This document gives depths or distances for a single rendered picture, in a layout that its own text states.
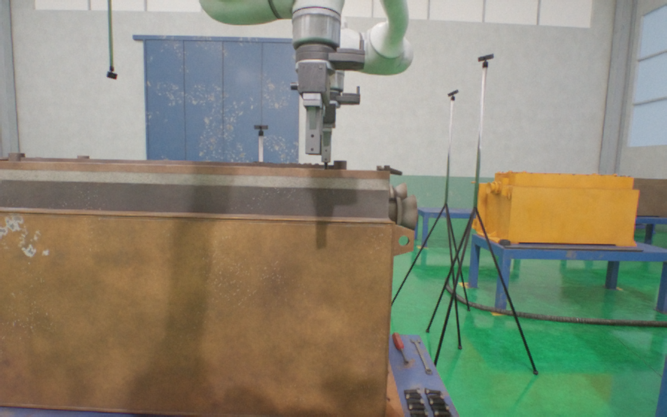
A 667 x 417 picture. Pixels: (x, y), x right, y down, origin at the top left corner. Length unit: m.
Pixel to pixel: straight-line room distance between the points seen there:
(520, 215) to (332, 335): 3.21
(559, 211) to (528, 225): 0.34
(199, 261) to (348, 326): 0.43
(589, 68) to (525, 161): 3.22
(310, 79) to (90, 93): 11.85
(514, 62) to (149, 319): 11.42
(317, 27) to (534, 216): 3.59
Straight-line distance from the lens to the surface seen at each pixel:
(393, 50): 0.99
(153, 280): 1.05
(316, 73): 0.61
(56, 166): 1.24
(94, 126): 12.21
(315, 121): 0.62
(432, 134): 10.56
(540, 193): 4.05
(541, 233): 4.12
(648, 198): 8.43
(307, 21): 0.67
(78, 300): 1.18
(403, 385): 1.33
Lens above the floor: 1.37
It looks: 7 degrees down
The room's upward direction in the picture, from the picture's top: 2 degrees clockwise
